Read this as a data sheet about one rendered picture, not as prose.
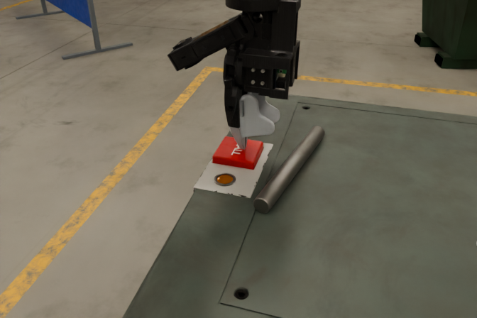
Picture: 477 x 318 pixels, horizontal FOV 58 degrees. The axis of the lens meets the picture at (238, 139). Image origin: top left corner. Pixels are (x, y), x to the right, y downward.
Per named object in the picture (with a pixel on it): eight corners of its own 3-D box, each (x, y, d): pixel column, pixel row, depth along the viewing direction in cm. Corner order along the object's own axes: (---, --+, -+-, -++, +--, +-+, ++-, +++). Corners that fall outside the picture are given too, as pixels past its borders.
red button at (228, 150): (225, 146, 65) (224, 135, 64) (263, 152, 64) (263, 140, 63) (211, 167, 60) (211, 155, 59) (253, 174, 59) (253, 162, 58)
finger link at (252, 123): (270, 164, 57) (273, 101, 52) (228, 157, 58) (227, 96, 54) (275, 152, 59) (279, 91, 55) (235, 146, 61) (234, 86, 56)
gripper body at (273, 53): (287, 106, 51) (293, 3, 45) (218, 97, 53) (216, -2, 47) (297, 81, 58) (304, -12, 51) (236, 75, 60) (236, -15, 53)
